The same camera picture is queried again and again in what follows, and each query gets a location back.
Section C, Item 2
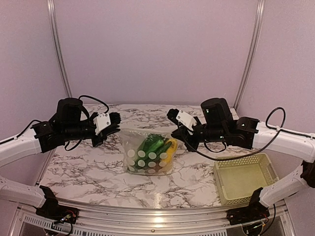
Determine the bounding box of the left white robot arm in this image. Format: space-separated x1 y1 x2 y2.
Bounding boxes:
0 98 121 219

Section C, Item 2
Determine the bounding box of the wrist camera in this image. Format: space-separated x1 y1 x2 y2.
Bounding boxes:
167 109 197 135
93 113 111 135

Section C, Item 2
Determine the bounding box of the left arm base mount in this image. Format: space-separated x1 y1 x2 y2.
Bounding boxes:
36 185 79 224

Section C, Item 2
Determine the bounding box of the green fake leafy vegetable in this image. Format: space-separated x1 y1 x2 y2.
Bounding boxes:
145 133 162 146

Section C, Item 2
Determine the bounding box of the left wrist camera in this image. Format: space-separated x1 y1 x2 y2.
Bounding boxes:
93 113 111 135

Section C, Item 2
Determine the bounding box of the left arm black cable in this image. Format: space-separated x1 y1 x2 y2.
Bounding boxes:
17 95 110 152

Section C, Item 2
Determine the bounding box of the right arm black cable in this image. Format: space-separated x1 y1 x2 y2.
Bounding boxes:
195 107 315 160

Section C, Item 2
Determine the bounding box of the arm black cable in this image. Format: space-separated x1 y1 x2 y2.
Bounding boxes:
17 95 110 152
195 107 315 160

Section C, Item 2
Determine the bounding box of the right aluminium frame post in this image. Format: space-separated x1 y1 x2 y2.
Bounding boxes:
233 0 266 111

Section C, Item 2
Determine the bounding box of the front aluminium rail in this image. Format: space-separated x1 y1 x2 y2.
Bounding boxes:
14 199 296 236

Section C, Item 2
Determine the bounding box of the dark green fake cucumber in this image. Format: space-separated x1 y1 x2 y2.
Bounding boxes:
156 142 172 156

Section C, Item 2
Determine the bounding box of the clear polka-dot zip bag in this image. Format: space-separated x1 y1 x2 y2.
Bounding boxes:
119 128 178 176

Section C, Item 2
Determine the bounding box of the pale green plastic basket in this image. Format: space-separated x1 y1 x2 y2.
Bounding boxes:
213 153 279 206

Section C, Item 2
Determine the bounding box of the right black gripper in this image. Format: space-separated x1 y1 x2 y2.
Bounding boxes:
172 116 227 151

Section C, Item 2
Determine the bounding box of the left aluminium frame post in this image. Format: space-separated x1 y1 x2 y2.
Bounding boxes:
47 0 73 97

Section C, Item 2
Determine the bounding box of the light green fake cucumber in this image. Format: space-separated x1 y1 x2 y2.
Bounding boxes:
138 139 164 158

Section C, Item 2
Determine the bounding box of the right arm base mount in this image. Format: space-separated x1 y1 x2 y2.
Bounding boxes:
226 187 270 225

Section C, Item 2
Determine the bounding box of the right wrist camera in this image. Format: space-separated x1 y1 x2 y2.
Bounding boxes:
167 109 197 135

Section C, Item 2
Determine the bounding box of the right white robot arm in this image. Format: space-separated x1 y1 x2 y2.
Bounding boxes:
167 98 315 220

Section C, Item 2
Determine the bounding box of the aluminium frame post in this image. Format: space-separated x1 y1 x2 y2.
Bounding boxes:
47 0 73 97
233 0 266 111

